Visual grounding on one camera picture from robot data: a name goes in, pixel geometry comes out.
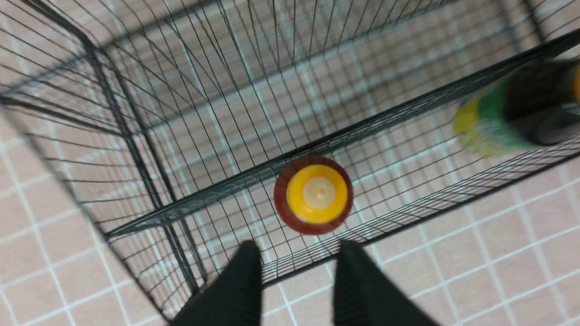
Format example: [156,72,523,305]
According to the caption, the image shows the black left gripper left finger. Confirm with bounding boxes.
[169,240,263,326]

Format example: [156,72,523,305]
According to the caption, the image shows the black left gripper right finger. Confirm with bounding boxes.
[333,240,438,326]

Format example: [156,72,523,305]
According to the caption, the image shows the red sauce bottle yellow cap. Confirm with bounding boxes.
[273,156,354,235]

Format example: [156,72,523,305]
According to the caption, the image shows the dark sauce bottle yellow cap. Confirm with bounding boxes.
[454,58,580,157]

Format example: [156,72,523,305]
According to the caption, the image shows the black wire mesh shelf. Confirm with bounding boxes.
[1,0,579,326]

